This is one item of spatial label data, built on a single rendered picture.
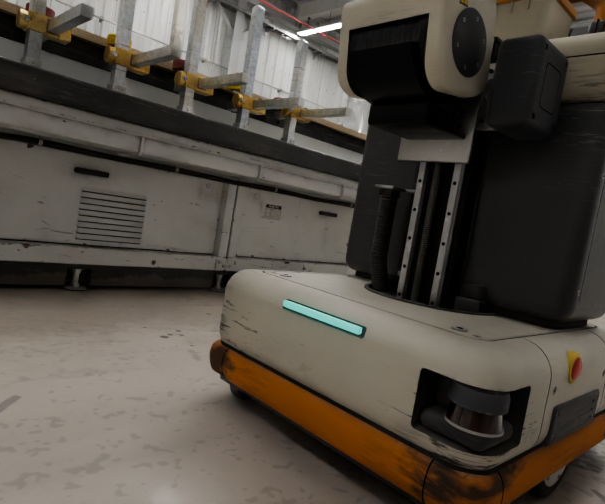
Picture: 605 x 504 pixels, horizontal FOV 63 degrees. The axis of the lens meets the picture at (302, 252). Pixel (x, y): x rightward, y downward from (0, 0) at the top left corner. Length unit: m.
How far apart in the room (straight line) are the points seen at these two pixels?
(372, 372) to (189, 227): 1.53
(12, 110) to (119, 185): 0.51
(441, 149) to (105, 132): 1.12
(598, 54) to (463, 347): 0.58
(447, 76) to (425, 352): 0.42
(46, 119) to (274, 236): 1.21
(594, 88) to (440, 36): 0.31
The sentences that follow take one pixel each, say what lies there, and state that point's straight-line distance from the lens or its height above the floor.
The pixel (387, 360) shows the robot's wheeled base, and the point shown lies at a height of 0.22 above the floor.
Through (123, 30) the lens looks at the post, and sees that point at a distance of 1.78.
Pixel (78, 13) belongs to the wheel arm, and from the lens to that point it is 1.46.
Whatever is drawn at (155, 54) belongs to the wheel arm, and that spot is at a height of 0.81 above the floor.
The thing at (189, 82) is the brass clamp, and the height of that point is 0.80.
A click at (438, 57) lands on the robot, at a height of 0.68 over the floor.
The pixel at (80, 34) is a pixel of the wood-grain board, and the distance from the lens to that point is 1.93.
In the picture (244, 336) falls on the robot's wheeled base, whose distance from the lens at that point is 0.98.
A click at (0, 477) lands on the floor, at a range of 0.83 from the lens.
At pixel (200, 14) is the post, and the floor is 1.04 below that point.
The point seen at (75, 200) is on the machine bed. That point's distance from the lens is 1.96.
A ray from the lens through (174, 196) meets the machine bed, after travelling 2.12.
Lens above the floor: 0.41
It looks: 4 degrees down
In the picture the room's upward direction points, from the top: 9 degrees clockwise
